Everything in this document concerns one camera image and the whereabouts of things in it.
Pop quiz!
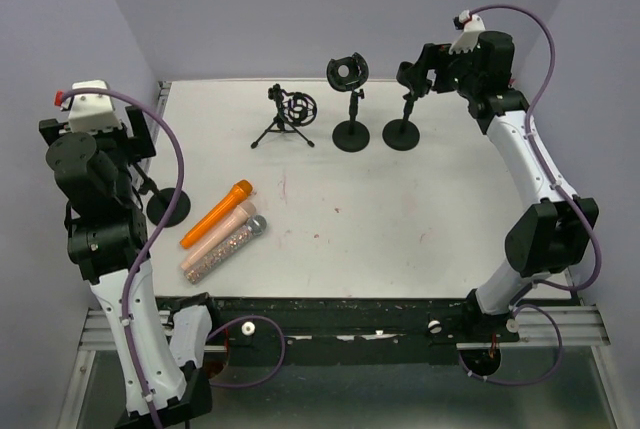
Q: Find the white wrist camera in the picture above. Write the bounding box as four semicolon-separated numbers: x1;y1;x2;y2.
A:
448;10;486;54
54;91;122;135

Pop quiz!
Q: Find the black tripod shock mount stand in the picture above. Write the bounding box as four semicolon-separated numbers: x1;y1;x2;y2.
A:
250;83;318;149

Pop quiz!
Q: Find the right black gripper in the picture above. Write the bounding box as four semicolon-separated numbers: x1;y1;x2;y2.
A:
403;40;483;97

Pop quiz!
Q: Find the pink microphone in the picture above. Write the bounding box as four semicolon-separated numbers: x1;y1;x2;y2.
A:
180;201;256;271

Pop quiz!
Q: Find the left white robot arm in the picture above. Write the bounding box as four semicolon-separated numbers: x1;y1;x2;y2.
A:
39;106;222;428

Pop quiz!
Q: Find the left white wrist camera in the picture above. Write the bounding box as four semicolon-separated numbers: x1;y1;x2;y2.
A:
54;91;122;135

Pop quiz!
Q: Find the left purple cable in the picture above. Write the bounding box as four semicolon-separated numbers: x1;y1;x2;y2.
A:
59;88;287;429

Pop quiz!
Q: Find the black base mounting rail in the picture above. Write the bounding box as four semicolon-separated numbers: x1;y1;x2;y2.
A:
207;297;519;367

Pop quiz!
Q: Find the black round base shock stand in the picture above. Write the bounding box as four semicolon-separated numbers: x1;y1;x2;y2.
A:
326;52;370;153

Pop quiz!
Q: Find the silver glitter microphone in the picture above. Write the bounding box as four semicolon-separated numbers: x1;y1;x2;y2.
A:
184;215;268;284

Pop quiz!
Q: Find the orange microphone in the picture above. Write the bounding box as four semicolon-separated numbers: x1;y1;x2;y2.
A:
180;179;253;249

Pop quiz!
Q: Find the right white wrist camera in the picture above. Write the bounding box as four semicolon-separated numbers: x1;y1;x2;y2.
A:
448;10;486;54

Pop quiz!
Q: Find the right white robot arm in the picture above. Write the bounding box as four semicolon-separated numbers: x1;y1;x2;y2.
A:
396;31;599;341

